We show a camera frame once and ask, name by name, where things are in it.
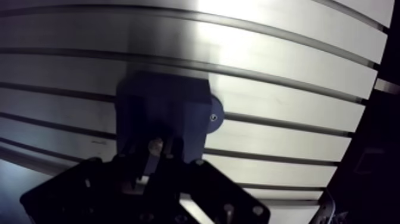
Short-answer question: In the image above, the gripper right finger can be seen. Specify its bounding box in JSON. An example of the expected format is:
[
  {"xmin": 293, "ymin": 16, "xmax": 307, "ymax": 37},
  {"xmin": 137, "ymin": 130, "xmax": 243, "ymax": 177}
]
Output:
[{"xmin": 146, "ymin": 136, "xmax": 271, "ymax": 224}]

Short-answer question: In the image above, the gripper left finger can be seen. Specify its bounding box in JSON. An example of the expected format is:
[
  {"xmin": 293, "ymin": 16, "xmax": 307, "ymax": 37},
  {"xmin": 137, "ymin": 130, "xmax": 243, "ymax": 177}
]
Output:
[{"xmin": 19, "ymin": 137, "xmax": 157, "ymax": 224}]

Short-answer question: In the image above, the dark blue-grey block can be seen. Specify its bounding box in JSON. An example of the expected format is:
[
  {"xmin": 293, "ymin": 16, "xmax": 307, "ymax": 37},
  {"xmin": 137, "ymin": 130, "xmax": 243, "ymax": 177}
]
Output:
[{"xmin": 114, "ymin": 71, "xmax": 225, "ymax": 163}]

